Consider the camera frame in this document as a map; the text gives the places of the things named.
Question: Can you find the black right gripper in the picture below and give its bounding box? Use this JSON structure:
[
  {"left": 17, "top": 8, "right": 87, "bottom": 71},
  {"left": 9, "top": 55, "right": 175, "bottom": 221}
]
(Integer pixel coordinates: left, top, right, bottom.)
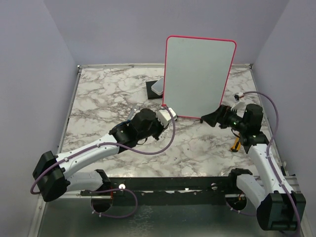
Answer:
[{"left": 201, "top": 104, "right": 247, "bottom": 132}]

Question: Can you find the pink framed whiteboard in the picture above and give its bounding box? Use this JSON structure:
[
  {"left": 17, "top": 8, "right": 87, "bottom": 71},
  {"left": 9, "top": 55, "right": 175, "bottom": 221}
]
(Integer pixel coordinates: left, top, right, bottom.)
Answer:
[{"left": 162, "top": 35, "right": 237, "bottom": 119}]

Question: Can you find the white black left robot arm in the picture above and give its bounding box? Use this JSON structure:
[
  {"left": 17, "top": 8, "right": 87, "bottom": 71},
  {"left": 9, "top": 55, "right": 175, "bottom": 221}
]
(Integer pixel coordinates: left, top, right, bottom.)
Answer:
[{"left": 30, "top": 107, "right": 177, "bottom": 202}]

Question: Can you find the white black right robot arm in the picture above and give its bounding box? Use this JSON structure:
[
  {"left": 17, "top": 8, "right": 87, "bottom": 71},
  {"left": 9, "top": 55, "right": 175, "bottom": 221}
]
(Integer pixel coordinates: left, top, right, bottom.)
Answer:
[{"left": 201, "top": 104, "right": 306, "bottom": 232}]

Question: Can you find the silver open-end wrench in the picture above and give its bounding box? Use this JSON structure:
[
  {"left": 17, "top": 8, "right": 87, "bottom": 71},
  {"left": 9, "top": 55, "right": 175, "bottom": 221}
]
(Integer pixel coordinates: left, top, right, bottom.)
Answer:
[{"left": 127, "top": 106, "right": 138, "bottom": 120}]

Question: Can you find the yellow utility knife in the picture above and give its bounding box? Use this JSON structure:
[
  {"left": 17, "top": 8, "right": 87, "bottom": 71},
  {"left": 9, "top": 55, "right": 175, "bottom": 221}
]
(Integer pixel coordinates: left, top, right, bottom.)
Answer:
[{"left": 230, "top": 138, "right": 241, "bottom": 153}]

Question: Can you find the white grey eraser box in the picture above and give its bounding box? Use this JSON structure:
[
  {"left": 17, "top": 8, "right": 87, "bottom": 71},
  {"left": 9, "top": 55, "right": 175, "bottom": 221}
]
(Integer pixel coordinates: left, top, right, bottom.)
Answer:
[{"left": 151, "top": 78, "right": 164, "bottom": 95}]

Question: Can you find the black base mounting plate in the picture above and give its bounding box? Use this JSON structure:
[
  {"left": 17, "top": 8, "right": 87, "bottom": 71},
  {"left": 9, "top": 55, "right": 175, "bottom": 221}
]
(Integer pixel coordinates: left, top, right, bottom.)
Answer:
[{"left": 80, "top": 172, "right": 255, "bottom": 207}]

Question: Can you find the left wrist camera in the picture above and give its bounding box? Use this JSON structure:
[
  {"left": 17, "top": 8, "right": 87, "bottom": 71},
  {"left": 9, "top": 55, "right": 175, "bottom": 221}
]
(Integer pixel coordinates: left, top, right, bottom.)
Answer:
[{"left": 156, "top": 107, "right": 177, "bottom": 127}]

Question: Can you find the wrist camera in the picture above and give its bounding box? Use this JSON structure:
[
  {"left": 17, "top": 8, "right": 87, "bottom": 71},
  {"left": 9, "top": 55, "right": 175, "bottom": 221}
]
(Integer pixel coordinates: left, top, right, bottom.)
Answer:
[
  {"left": 231, "top": 92, "right": 244, "bottom": 111},
  {"left": 156, "top": 107, "right": 177, "bottom": 127}
]

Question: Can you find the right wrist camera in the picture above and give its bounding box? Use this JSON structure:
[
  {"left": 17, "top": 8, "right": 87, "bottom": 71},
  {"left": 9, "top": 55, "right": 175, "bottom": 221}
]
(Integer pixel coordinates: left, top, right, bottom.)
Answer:
[{"left": 231, "top": 92, "right": 244, "bottom": 111}]

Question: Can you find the aluminium table frame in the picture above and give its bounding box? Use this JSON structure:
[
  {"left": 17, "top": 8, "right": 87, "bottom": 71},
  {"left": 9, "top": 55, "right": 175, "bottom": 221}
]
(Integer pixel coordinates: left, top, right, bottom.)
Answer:
[{"left": 40, "top": 65, "right": 302, "bottom": 237}]

